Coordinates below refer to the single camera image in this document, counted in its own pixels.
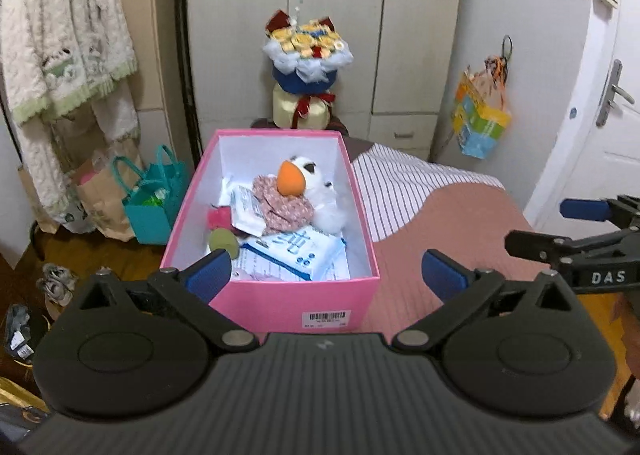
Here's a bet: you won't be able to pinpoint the cream fleece pajama top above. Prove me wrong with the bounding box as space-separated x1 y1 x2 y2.
0 0 138 126

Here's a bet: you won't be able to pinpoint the flower bouquet with blue wrap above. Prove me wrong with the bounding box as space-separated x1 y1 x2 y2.
262 9 353 92

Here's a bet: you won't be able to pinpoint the small tissue packet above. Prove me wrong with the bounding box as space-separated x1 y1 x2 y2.
227 185 266 236

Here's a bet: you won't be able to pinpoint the cream fleece pajama pants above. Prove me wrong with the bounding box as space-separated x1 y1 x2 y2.
10 80 141 216

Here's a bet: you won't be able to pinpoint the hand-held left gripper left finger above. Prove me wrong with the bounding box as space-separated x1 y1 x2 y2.
75 249 260 355

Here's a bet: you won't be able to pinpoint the pink fluffy pompom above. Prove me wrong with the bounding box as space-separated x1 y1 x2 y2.
207 208 236 231

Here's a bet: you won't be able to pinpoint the green egg-shaped sponge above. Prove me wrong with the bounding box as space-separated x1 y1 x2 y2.
209 230 240 261

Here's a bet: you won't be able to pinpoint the dark round stool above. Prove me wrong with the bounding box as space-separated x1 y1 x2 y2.
250 116 351 141

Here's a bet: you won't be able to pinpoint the pink cardboard box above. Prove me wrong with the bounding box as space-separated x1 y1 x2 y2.
160 129 380 335

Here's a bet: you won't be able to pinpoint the beige wardrobe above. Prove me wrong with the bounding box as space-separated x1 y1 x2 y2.
185 0 466 161

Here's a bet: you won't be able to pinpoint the black plastic bag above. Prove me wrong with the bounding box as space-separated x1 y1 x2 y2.
5 304 49 367

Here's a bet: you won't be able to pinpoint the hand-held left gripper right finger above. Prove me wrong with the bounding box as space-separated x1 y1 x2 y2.
392 250 573 355

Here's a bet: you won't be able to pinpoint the cream container with red ribbon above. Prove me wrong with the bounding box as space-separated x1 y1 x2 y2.
271 82 335 130

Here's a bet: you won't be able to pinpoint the white door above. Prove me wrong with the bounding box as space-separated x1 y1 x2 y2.
522 0 640 237

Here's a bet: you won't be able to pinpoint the yellow cloth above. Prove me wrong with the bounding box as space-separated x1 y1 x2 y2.
0 375 51 411

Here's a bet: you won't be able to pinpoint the blue wet wipes packet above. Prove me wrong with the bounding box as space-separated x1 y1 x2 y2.
240 227 347 282

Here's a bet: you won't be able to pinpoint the teal gift bag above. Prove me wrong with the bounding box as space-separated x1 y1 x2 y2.
111 144 188 245

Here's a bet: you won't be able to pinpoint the colourful gift bag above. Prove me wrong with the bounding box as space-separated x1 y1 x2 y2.
451 35 513 160

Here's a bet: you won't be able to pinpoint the pair of grey shoes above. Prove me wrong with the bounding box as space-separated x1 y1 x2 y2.
37 262 82 307

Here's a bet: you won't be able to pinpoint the white and brown plush toy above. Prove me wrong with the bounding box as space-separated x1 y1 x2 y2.
287 152 342 208

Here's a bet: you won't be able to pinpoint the dark brown bedding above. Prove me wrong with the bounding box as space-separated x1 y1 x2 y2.
345 138 377 162

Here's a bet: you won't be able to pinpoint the metal door handle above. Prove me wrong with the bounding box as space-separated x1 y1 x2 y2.
596 59 636 127

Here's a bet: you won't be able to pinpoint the printed paper sheet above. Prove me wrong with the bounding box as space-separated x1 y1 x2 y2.
215 175 351 282

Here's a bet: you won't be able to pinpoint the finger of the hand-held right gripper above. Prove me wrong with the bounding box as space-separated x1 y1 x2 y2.
559 194 640 232
504 229 588 268

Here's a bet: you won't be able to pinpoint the beige side cabinet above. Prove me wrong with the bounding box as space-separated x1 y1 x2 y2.
107 0 197 171

